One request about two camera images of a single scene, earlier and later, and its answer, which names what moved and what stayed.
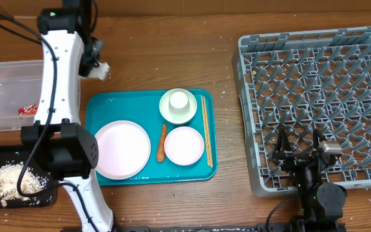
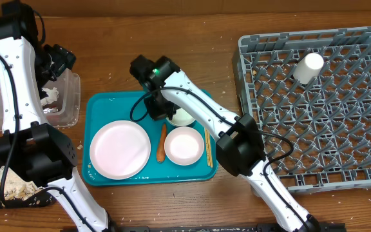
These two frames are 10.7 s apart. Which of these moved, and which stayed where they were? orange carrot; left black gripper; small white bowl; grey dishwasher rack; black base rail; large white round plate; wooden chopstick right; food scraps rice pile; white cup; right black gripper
Moved: left black gripper; right black gripper; white cup
Stayed: small white bowl; food scraps rice pile; orange carrot; wooden chopstick right; large white round plate; grey dishwasher rack; black base rail
